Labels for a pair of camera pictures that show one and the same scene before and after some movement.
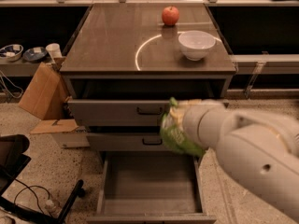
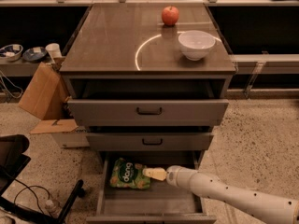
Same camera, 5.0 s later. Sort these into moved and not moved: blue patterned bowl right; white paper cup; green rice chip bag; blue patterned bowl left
Moved: green rice chip bag
Not moved: blue patterned bowl right; white paper cup; blue patterned bowl left
